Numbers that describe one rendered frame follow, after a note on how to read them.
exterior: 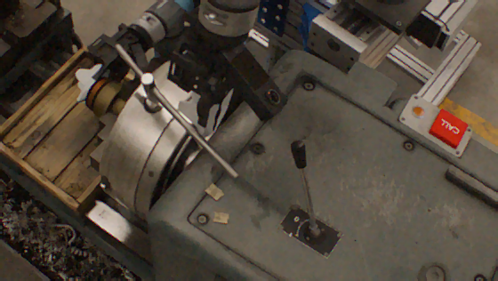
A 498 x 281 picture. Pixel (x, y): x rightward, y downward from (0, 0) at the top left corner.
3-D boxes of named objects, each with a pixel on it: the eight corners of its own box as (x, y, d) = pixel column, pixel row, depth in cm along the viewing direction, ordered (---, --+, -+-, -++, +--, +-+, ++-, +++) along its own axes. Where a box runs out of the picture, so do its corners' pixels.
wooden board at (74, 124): (174, 109, 152) (174, 100, 149) (79, 216, 135) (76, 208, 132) (86, 54, 159) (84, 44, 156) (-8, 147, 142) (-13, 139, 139)
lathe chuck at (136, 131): (235, 122, 141) (228, 48, 112) (150, 235, 131) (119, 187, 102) (202, 102, 143) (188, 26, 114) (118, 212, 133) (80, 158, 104)
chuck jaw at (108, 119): (151, 137, 119) (111, 178, 113) (151, 151, 123) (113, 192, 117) (108, 108, 122) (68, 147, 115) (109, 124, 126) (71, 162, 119)
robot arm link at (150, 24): (164, 44, 140) (164, 20, 133) (152, 56, 138) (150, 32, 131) (140, 29, 142) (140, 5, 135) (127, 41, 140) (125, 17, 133)
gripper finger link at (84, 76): (62, 91, 126) (92, 63, 131) (82, 104, 125) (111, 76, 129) (60, 81, 124) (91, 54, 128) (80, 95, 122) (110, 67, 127)
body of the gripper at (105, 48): (88, 70, 134) (124, 38, 140) (116, 89, 132) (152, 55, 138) (84, 48, 128) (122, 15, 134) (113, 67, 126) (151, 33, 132)
